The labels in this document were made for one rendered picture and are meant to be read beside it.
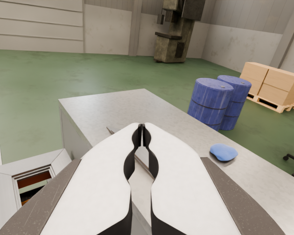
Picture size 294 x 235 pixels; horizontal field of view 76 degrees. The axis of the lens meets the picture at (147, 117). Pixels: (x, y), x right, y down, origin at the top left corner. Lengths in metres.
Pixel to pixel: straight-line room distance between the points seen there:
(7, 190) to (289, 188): 1.06
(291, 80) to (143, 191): 4.73
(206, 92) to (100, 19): 5.85
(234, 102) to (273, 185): 2.50
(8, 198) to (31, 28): 6.89
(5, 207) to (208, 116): 2.44
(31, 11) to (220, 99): 6.35
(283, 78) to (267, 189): 4.48
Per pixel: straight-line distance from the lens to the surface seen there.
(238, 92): 3.22
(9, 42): 7.68
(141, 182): 0.64
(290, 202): 0.82
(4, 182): 1.00
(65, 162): 1.02
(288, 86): 5.14
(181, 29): 7.98
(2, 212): 0.90
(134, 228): 0.66
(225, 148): 0.87
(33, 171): 1.03
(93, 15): 7.76
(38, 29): 7.57
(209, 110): 2.76
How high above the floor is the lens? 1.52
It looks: 28 degrees down
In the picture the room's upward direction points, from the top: 9 degrees clockwise
